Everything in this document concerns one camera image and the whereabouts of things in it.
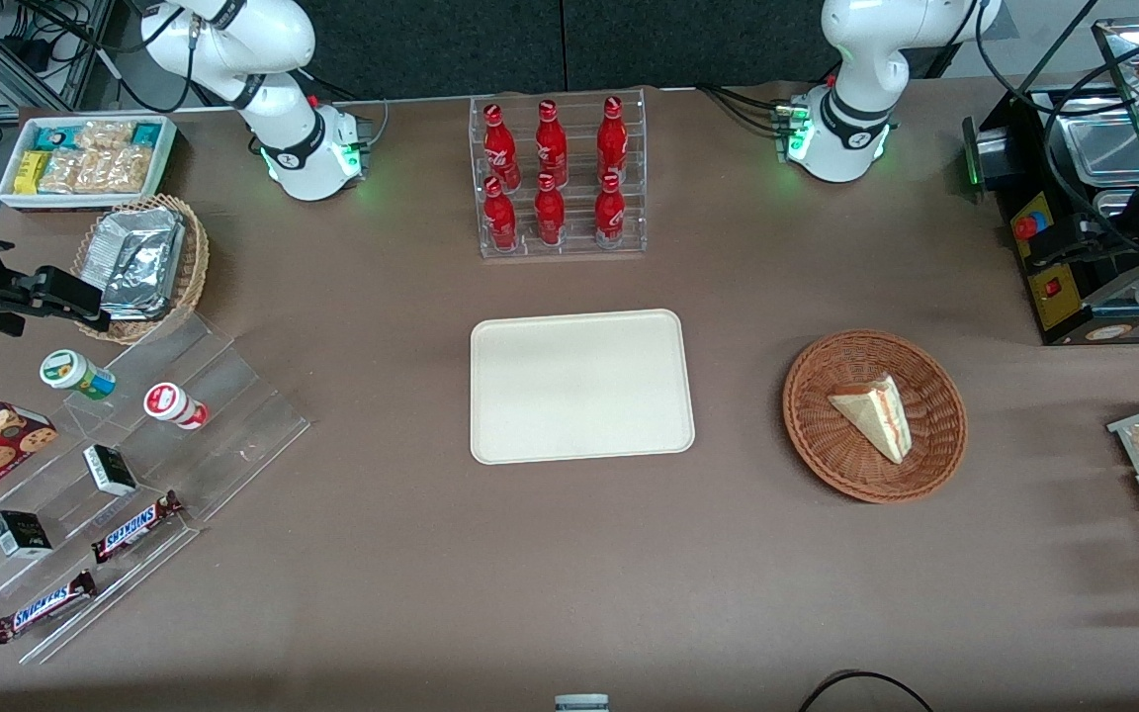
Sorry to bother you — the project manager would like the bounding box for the light wicker basket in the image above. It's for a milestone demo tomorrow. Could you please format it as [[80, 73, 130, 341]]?
[[71, 194, 211, 345]]

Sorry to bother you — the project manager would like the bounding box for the wrapped triangle sandwich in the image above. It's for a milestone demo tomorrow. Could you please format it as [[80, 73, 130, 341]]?
[[827, 373, 915, 466]]

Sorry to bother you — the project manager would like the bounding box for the brown wicker basket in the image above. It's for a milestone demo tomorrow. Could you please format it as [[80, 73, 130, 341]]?
[[781, 328, 969, 505]]

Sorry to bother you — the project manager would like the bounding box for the cream plastic tray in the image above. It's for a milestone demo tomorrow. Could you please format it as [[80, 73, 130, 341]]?
[[469, 308, 697, 467]]

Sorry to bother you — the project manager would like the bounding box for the black yellow-panel appliance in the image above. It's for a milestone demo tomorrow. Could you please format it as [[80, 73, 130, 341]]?
[[1000, 84, 1139, 347]]

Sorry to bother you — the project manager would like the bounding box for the green lid jar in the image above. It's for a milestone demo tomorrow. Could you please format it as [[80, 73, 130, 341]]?
[[40, 349, 119, 402]]

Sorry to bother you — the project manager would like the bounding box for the stainless steel pan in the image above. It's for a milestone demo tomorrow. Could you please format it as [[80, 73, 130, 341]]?
[[1048, 117, 1139, 191]]

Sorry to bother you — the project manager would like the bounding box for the silver foil packet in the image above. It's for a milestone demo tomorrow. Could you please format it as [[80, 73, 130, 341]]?
[[87, 206, 186, 321]]

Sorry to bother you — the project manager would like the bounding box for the white plastic snack bin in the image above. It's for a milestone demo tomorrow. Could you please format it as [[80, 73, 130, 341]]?
[[0, 115, 179, 213]]

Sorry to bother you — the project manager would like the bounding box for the yellow snack packet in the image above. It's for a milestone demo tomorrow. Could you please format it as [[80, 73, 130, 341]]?
[[13, 149, 50, 196]]

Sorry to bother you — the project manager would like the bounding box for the clear granola snack packet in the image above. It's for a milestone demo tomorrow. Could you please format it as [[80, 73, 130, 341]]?
[[40, 150, 82, 195], [110, 145, 154, 195], [75, 148, 118, 195], [75, 120, 135, 152]]

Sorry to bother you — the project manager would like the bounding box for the red lid jar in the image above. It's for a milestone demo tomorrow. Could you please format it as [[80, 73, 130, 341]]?
[[142, 382, 210, 431]]

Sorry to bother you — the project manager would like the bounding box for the small black carton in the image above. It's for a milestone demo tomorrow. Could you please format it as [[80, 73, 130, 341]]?
[[82, 444, 139, 497], [0, 509, 54, 561]]

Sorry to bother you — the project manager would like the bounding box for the clear acrylic step display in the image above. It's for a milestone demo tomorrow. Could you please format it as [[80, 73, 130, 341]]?
[[0, 313, 312, 666]]

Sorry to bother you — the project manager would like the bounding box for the Snickers bar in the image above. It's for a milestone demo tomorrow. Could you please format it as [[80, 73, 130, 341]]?
[[91, 490, 186, 566], [0, 570, 99, 646]]

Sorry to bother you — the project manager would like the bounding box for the red cola bottle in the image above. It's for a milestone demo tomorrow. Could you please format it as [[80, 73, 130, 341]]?
[[534, 99, 570, 185], [596, 95, 630, 183], [593, 172, 627, 249], [482, 176, 519, 252], [533, 173, 568, 247], [482, 103, 522, 189]]

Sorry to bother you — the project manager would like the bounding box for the clear acrylic bottle rack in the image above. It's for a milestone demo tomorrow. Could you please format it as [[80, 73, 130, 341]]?
[[468, 88, 649, 261]]

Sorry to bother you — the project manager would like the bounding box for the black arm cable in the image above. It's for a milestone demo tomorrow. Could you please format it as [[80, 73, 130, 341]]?
[[973, 0, 1139, 253]]

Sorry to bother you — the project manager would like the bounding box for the aluminium frame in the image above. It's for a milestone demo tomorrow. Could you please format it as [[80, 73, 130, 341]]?
[[0, 0, 124, 112]]

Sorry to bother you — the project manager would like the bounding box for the black base cable bundle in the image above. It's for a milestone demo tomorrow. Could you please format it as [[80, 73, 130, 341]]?
[[696, 83, 800, 137]]

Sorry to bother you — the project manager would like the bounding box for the black looped cable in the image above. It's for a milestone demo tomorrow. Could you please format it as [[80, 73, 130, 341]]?
[[796, 669, 937, 712]]

